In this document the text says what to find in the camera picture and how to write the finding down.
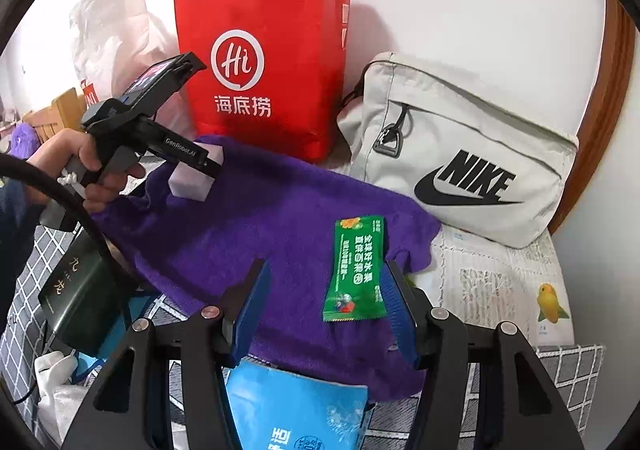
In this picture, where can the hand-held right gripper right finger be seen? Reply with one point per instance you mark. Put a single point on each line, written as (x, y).
(397, 312)

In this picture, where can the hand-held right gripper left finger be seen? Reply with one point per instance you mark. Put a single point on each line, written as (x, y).
(256, 310)

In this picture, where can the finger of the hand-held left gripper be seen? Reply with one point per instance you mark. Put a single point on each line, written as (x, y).
(209, 161)

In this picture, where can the white foam block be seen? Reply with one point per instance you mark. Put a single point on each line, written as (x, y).
(187, 182)

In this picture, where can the green sachet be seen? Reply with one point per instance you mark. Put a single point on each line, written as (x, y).
(352, 270)

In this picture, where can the grey shoulder bag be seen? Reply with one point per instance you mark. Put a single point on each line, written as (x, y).
(450, 120)

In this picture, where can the person's left hand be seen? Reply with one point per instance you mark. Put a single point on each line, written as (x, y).
(60, 150)

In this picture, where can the wooden furniture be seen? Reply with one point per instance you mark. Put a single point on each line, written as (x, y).
(70, 110)

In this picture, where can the purple towel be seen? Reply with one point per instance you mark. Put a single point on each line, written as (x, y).
(280, 210)

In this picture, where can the white plastic bag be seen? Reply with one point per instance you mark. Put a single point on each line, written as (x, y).
(115, 30)

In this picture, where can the blue tissue pack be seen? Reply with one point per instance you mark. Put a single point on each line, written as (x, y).
(285, 410)

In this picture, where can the parrot print paper sheet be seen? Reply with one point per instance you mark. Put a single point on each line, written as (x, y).
(500, 290)

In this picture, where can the purple cloth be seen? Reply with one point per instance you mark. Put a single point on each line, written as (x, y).
(22, 140)

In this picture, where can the blue flat bag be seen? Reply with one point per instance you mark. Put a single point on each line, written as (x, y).
(116, 325)

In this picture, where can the red paper bag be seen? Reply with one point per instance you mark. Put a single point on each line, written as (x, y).
(280, 30)

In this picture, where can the dark green box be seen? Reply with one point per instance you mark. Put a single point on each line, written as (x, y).
(85, 300)

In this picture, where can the grey checked blanket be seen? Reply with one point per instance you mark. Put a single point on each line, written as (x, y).
(570, 375)

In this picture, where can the white cloth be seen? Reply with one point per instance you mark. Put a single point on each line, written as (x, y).
(52, 375)

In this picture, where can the wooden headboard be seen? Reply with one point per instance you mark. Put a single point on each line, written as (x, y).
(610, 105)

